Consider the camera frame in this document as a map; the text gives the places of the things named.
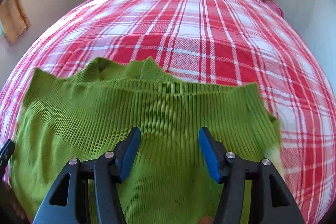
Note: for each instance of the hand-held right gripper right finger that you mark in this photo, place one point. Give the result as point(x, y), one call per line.
point(210, 153)

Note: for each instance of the red plaid bed sheet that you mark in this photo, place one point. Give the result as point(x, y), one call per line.
point(210, 43)

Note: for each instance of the yellow curtain beside side window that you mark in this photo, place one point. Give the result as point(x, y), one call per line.
point(13, 16)

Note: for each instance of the pink cloth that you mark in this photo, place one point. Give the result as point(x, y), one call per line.
point(274, 6)

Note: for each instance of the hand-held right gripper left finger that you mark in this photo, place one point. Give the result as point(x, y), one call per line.
point(130, 153)

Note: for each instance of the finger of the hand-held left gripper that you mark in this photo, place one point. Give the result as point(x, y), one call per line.
point(6, 154)

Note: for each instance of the green orange striped knit sweater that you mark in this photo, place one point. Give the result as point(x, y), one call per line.
point(168, 108)

